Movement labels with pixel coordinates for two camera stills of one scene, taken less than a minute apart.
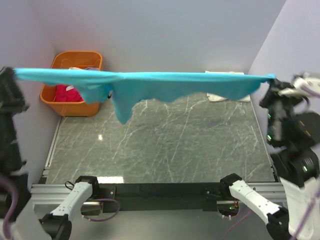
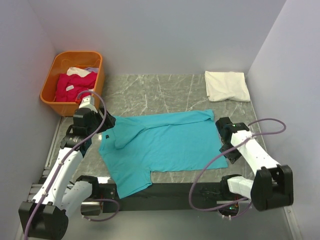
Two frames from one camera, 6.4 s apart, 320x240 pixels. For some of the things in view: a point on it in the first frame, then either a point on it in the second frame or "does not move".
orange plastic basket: (64, 60) does not move
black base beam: (177, 197) does not move
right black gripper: (273, 88) to (232, 157)
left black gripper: (11, 98) to (109, 122)
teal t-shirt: (128, 89) to (137, 144)
